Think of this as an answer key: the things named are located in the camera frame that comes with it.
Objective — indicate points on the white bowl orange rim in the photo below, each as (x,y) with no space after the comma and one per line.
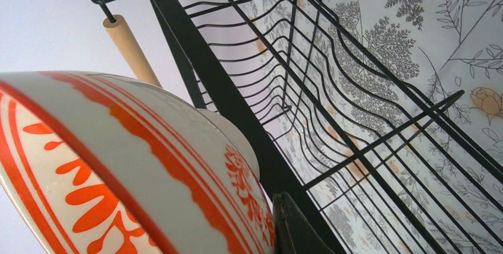
(100,163)

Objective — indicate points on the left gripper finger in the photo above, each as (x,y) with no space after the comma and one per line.
(293,233)

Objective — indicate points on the floral patterned table mat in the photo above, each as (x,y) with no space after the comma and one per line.
(393,114)

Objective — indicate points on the black wire dish rack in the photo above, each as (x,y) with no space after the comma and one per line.
(214,46)

